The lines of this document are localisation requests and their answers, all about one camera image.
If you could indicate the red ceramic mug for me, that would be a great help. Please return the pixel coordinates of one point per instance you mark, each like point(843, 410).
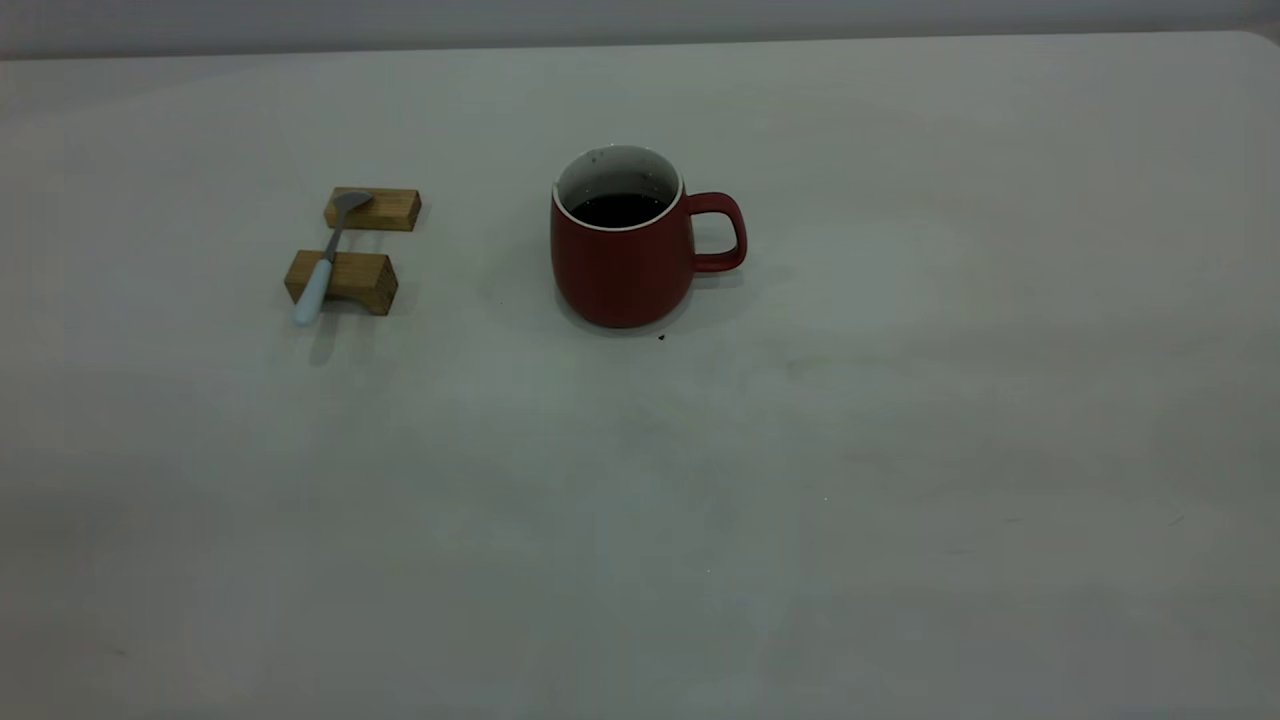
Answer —
point(620, 270)

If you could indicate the arch-shaped wooden block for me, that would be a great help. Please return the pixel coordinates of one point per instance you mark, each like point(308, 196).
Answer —
point(365, 277)

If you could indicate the flat rectangular wooden block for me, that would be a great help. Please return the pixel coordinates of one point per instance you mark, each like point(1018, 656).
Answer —
point(395, 210)

